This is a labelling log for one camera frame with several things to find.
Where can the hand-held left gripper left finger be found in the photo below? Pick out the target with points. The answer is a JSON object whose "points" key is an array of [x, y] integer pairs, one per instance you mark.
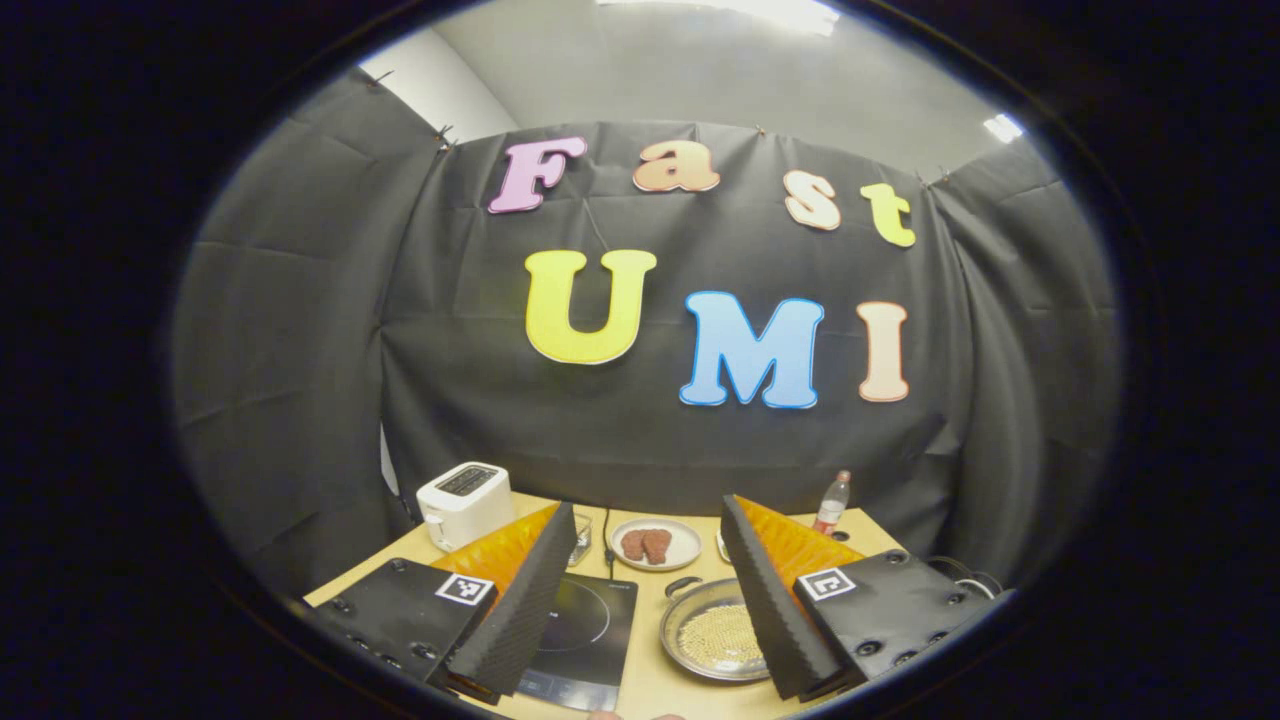
{"points": [[525, 600]]}

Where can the ceiling light panel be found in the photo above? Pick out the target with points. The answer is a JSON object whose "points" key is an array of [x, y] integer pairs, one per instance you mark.
{"points": [[760, 10]]}

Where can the red meat slice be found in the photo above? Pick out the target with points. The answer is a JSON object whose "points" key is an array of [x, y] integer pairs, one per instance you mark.
{"points": [[657, 545], [633, 545]]}

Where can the pile of soybeans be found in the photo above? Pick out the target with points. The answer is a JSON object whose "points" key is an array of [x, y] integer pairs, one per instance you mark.
{"points": [[725, 640]]}

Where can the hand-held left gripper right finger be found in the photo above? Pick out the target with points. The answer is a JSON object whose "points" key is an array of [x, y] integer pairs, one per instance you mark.
{"points": [[775, 610]]}

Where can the white toaster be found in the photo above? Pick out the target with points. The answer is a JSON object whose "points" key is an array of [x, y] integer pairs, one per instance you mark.
{"points": [[465, 505]]}

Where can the small ceiling light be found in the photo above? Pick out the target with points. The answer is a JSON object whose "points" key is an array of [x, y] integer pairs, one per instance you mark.
{"points": [[1003, 127]]}

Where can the clear plastic water bottle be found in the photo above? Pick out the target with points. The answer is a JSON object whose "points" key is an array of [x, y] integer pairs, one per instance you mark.
{"points": [[830, 505]]}

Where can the black induction cooktop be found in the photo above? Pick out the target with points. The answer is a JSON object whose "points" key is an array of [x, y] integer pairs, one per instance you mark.
{"points": [[590, 640]]}

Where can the stainless steel pot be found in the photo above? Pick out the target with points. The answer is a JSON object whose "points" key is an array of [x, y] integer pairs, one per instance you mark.
{"points": [[685, 625]]}

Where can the black backdrop cloth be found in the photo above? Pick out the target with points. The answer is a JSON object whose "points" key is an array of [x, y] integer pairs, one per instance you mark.
{"points": [[450, 350]]}

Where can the white divided dish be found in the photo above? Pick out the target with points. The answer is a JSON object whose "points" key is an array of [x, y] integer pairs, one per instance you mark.
{"points": [[722, 547]]}

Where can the round white plate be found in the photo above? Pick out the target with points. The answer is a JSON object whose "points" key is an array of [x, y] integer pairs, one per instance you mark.
{"points": [[690, 545]]}

